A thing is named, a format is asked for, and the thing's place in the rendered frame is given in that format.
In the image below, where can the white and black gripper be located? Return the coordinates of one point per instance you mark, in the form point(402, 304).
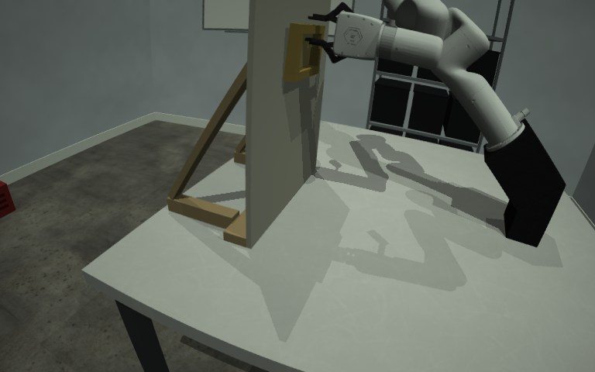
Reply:
point(356, 36)

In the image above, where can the brown wooden support brace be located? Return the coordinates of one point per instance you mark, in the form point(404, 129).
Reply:
point(205, 211)

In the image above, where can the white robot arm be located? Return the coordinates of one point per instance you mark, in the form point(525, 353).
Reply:
point(448, 59)

